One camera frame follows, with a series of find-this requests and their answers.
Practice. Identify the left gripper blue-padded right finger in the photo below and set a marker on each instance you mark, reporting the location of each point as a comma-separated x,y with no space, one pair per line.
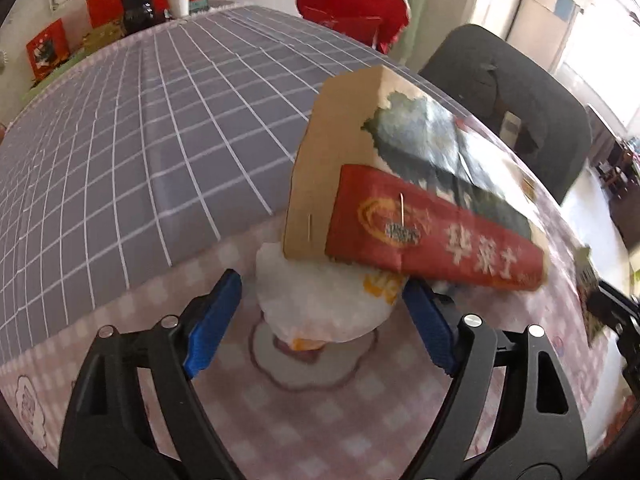
537,433

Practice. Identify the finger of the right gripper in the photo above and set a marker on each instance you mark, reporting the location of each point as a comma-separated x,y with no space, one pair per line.
614,309

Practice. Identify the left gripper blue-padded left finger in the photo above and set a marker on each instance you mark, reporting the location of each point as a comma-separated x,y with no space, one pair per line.
107,433

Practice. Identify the brown red paper food bag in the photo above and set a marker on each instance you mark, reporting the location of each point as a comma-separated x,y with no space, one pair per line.
389,178

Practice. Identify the grey jacket on chair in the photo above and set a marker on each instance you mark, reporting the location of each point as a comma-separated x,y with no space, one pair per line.
490,79

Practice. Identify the checkered pink grey tablecloth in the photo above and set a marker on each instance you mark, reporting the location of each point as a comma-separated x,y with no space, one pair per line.
133,183

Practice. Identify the small red picture card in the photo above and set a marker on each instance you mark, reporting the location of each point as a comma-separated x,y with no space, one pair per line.
48,50

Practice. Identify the white paper cup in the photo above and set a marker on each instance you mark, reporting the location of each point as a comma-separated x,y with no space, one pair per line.
179,8

